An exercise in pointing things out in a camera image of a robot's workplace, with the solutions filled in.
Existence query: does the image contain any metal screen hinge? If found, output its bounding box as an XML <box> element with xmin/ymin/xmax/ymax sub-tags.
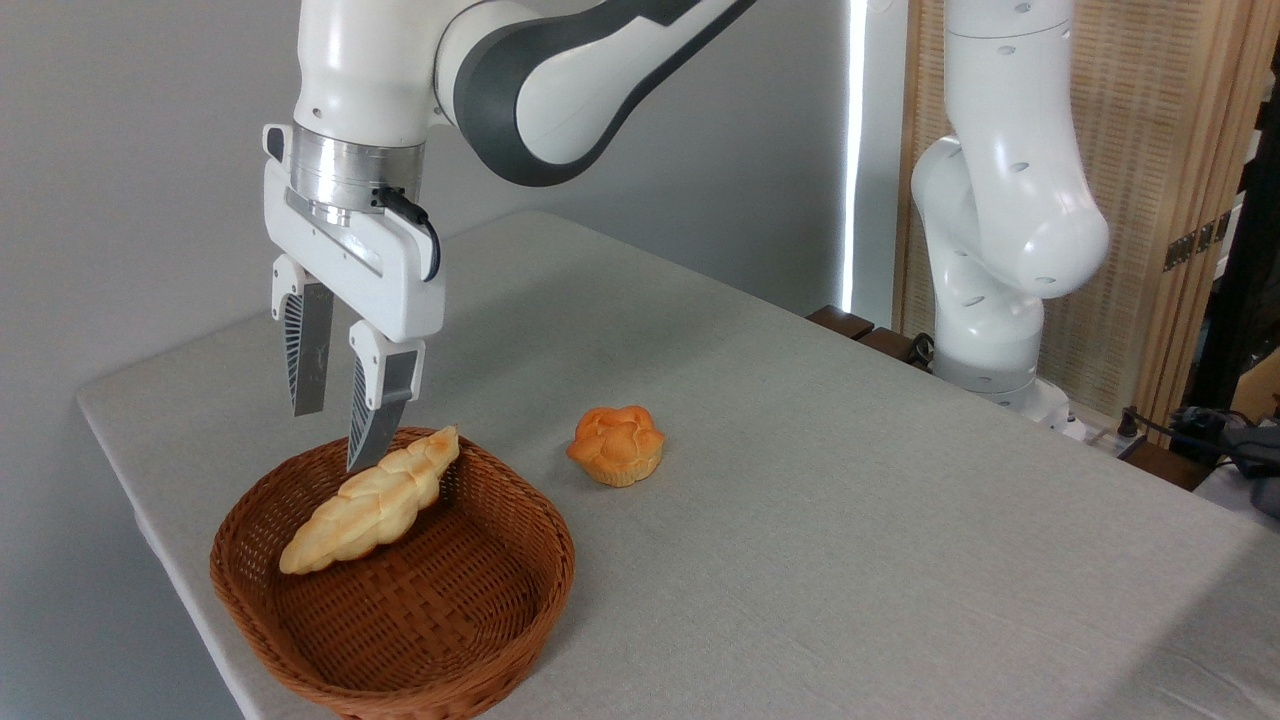
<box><xmin>1163</xmin><ymin>210</ymin><xmax>1233</xmax><ymax>273</ymax></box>

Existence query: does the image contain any brown wicker basket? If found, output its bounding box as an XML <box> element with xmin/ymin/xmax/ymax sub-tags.
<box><xmin>208</xmin><ymin>428</ymin><xmax>577</xmax><ymax>720</ymax></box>

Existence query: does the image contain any bamboo folding screen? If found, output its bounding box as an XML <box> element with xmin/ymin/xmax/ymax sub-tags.
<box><xmin>893</xmin><ymin>0</ymin><xmax>1280</xmax><ymax>431</ymax></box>

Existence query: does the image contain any brown cardboard box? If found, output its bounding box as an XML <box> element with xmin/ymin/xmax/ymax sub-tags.
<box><xmin>1232</xmin><ymin>348</ymin><xmax>1280</xmax><ymax>423</ymax></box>

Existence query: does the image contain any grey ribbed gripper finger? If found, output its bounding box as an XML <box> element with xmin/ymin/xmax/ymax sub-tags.
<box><xmin>270</xmin><ymin>254</ymin><xmax>336</xmax><ymax>418</ymax></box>
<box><xmin>346</xmin><ymin>320</ymin><xmax>426</xmax><ymax>473</ymax></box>

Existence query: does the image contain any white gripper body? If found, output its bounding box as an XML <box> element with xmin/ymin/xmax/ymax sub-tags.
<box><xmin>262</xmin><ymin>124</ymin><xmax>447</xmax><ymax>343</ymax></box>

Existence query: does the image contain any black vertical stand pole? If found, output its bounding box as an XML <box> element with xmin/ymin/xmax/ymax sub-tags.
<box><xmin>1183</xmin><ymin>40</ymin><xmax>1280</xmax><ymax>413</ymax></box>

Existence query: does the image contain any long braided bread loaf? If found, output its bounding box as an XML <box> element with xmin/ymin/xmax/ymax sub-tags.
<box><xmin>278</xmin><ymin>425</ymin><xmax>461</xmax><ymax>576</ymax></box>

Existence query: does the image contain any orange flower-shaped muffin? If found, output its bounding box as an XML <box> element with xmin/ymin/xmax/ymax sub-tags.
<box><xmin>567</xmin><ymin>405</ymin><xmax>666</xmax><ymax>488</ymax></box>

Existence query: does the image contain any black electronic device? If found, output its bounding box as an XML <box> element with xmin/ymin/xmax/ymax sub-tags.
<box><xmin>1168</xmin><ymin>405</ymin><xmax>1280</xmax><ymax>517</ymax></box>

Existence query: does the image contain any dark brown wooden block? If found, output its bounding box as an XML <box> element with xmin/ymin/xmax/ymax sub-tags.
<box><xmin>1120</xmin><ymin>440</ymin><xmax>1213</xmax><ymax>492</ymax></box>
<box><xmin>806</xmin><ymin>304</ymin><xmax>876</xmax><ymax>341</ymax></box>
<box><xmin>858</xmin><ymin>327</ymin><xmax>933</xmax><ymax>371</ymax></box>

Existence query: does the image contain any grey tablecloth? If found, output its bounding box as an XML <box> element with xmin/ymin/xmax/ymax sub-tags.
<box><xmin>78</xmin><ymin>212</ymin><xmax>1280</xmax><ymax>720</ymax></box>

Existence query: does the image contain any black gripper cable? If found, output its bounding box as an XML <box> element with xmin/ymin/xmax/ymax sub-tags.
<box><xmin>372</xmin><ymin>186</ymin><xmax>442</xmax><ymax>283</ymax></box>

